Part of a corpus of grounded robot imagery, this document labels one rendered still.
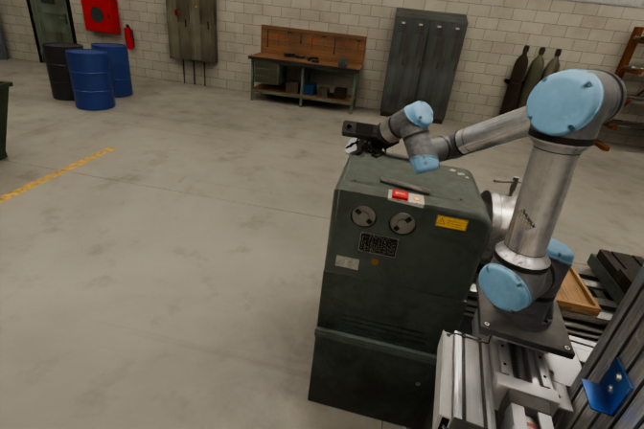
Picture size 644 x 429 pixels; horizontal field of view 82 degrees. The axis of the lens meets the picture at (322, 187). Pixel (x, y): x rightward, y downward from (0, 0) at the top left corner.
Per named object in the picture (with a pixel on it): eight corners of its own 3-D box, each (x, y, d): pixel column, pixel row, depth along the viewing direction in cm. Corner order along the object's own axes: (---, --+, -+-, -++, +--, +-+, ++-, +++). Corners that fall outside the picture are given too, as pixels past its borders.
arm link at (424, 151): (454, 163, 105) (443, 126, 106) (428, 169, 98) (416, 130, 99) (433, 170, 111) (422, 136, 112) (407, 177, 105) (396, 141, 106)
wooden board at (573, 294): (518, 300, 152) (521, 292, 150) (499, 251, 184) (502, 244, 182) (597, 316, 148) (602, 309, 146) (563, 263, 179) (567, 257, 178)
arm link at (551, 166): (547, 304, 90) (634, 72, 69) (515, 327, 82) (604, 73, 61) (501, 278, 99) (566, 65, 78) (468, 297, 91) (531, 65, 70)
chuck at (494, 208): (476, 275, 153) (498, 207, 141) (465, 238, 182) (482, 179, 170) (485, 277, 153) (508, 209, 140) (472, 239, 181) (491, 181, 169)
